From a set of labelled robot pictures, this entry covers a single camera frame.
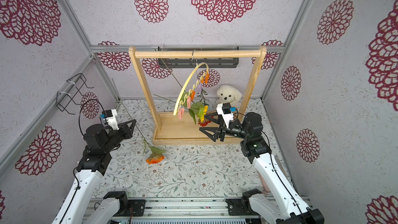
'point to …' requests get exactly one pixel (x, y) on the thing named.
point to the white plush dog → (226, 94)
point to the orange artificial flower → (154, 153)
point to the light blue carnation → (203, 92)
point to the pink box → (266, 190)
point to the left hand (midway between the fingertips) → (136, 121)
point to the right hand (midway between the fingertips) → (202, 123)
